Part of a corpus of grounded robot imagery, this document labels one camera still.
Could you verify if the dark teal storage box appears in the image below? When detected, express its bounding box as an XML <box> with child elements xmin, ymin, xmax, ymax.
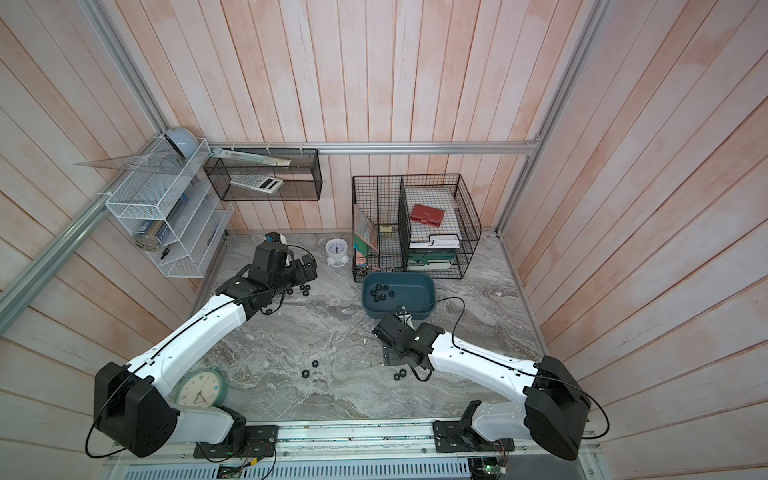
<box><xmin>361</xmin><ymin>272</ymin><xmax>437</xmax><ymax>321</ymax></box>

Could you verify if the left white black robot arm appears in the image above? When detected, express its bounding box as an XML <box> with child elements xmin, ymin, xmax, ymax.
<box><xmin>89</xmin><ymin>232</ymin><xmax>318</xmax><ymax>461</ymax></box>

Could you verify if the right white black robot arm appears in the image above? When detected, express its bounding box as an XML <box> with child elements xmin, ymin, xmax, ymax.
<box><xmin>372</xmin><ymin>314</ymin><xmax>600</xmax><ymax>461</ymax></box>

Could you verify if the small white alarm clock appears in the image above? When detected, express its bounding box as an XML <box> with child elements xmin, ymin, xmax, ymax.
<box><xmin>325</xmin><ymin>238</ymin><xmax>350</xmax><ymax>268</ymax></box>

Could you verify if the white calculator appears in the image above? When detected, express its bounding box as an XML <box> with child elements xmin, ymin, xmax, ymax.
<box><xmin>230</xmin><ymin>174</ymin><xmax>284</xmax><ymax>195</ymax></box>

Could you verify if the white tray in organizer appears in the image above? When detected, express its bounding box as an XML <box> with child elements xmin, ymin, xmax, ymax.
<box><xmin>409</xmin><ymin>234</ymin><xmax>461</xmax><ymax>249</ymax></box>

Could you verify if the red wallet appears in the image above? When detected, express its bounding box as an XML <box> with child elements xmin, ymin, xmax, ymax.
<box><xmin>409</xmin><ymin>204</ymin><xmax>445</xmax><ymax>228</ymax></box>

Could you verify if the clear plastic ruler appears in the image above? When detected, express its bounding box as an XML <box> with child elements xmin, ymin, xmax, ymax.
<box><xmin>210</xmin><ymin>148</ymin><xmax>291</xmax><ymax>167</ymax></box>

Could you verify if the grey computer mouse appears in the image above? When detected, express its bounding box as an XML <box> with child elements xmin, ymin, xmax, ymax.
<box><xmin>163</xmin><ymin>127</ymin><xmax>199</xmax><ymax>160</ymax></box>

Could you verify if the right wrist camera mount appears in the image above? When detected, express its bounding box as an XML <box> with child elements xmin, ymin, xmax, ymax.
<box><xmin>396</xmin><ymin>306</ymin><xmax>412</xmax><ymax>326</ymax></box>

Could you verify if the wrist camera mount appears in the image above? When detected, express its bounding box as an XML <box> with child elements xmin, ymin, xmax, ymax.
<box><xmin>264</xmin><ymin>232</ymin><xmax>288</xmax><ymax>245</ymax></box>
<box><xmin>396</xmin><ymin>306</ymin><xmax>412</xmax><ymax>326</ymax></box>

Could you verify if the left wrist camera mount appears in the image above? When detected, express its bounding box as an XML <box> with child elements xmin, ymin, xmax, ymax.
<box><xmin>264</xmin><ymin>232</ymin><xmax>288</xmax><ymax>245</ymax></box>

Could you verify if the black wire wall basket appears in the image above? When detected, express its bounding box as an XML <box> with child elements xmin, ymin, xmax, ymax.
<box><xmin>204</xmin><ymin>147</ymin><xmax>323</xmax><ymax>202</ymax></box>

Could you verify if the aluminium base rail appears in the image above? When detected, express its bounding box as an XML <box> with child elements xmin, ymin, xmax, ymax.
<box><xmin>104</xmin><ymin>413</ymin><xmax>603</xmax><ymax>466</ymax></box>

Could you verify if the black wire desk organizer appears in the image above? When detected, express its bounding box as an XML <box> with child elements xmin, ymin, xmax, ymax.
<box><xmin>351</xmin><ymin>173</ymin><xmax>482</xmax><ymax>282</ymax></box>

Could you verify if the white wire wall shelf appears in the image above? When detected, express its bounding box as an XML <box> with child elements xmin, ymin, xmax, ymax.
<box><xmin>106</xmin><ymin>138</ymin><xmax>233</xmax><ymax>279</ymax></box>

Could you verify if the green round wall clock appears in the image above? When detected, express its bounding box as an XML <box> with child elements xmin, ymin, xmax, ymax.
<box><xmin>174</xmin><ymin>369</ymin><xmax>228</xmax><ymax>408</ymax></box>

